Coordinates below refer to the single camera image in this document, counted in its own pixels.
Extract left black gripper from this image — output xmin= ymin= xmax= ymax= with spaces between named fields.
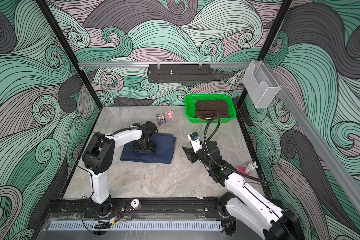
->
xmin=134 ymin=139 xmax=157 ymax=154

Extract dark blue denim jeans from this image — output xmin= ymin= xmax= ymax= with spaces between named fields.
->
xmin=120 ymin=133 xmax=176 ymax=164

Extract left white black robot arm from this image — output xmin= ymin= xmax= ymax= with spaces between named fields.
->
xmin=82 ymin=121 xmax=157 ymax=218

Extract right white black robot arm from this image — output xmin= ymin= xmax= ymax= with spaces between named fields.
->
xmin=183 ymin=128 xmax=304 ymax=240

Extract brown folded trousers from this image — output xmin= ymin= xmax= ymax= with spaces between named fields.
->
xmin=195 ymin=100 xmax=230 ymax=120

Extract blue playing card box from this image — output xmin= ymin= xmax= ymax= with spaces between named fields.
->
xmin=156 ymin=114 xmax=167 ymax=126

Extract pink flat object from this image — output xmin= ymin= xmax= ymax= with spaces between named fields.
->
xmin=236 ymin=162 xmax=258 ymax=175

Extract pink plush toy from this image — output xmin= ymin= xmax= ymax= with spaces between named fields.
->
xmin=165 ymin=111 xmax=174 ymax=119

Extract green plastic basket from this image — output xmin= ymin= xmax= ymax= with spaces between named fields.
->
xmin=185 ymin=94 xmax=237 ymax=124

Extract round silver knob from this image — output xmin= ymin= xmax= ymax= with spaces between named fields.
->
xmin=131 ymin=198 xmax=142 ymax=211

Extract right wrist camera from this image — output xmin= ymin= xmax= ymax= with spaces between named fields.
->
xmin=188 ymin=132 xmax=203 ymax=153

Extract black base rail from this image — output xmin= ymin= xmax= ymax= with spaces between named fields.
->
xmin=46 ymin=197 xmax=229 ymax=219

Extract black perforated wall shelf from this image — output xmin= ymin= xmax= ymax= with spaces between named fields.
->
xmin=147 ymin=64 xmax=212 ymax=84

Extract white slotted cable duct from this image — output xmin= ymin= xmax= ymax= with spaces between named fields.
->
xmin=47 ymin=220 xmax=222 ymax=231

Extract clear plastic wall bin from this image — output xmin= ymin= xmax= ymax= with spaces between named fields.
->
xmin=242 ymin=61 xmax=281 ymax=109

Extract aluminium back wall rail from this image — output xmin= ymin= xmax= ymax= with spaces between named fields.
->
xmin=77 ymin=61 xmax=253 ymax=70

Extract aluminium wall rail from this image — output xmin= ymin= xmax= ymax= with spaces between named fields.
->
xmin=77 ymin=61 xmax=253 ymax=70
xmin=262 ymin=59 xmax=360 ymax=232

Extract aluminium right wall rail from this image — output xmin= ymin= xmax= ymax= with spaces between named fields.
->
xmin=262 ymin=59 xmax=360 ymax=232

